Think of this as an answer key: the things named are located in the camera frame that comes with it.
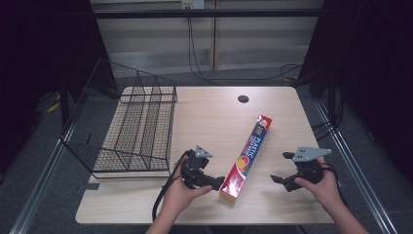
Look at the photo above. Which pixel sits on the person's left hand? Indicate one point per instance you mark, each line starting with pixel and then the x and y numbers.
pixel 180 196

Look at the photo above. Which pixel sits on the white wall socket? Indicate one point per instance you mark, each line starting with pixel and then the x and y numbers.
pixel 193 4

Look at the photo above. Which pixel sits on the black round table grommet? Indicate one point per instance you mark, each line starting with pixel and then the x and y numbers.
pixel 243 99

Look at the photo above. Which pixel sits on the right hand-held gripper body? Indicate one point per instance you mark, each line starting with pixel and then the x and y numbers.
pixel 308 167

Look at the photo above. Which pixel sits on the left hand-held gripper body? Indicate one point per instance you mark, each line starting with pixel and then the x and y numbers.
pixel 194 164

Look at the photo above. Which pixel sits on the person's right hand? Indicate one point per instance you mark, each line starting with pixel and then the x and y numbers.
pixel 324 191

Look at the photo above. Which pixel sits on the black horizontal frame bar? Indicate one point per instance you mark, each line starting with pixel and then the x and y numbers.
pixel 207 13

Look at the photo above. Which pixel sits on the red and blue plastic wrap box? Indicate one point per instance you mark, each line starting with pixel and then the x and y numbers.
pixel 250 152

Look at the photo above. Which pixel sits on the yellow floor object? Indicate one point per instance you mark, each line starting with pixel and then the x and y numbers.
pixel 52 104

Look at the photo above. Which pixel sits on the metal frame rail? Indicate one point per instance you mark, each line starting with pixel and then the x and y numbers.
pixel 354 172
pixel 35 185

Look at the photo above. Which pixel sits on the dark curtain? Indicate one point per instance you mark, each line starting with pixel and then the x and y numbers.
pixel 39 48
pixel 373 65

